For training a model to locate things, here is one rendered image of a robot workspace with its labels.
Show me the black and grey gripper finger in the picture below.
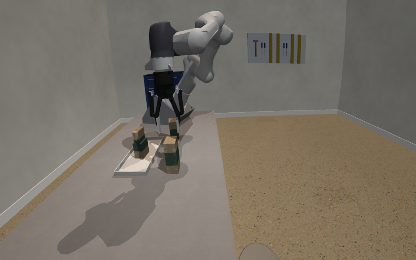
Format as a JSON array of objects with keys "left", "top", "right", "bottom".
[
  {"left": 147, "top": 90, "right": 163, "bottom": 134},
  {"left": 166, "top": 88, "right": 184, "bottom": 133}
]

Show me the tan rectangular block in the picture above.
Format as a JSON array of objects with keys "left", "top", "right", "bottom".
[
  {"left": 169, "top": 118, "right": 180, "bottom": 146},
  {"left": 163, "top": 136, "right": 180, "bottom": 174},
  {"left": 132, "top": 127, "right": 149, "bottom": 159}
]

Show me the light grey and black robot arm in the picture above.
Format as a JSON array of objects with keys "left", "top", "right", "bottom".
[{"left": 145, "top": 11, "right": 233, "bottom": 110}]

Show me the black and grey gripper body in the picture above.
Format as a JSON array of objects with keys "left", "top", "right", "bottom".
[{"left": 153, "top": 70, "right": 176, "bottom": 99}]

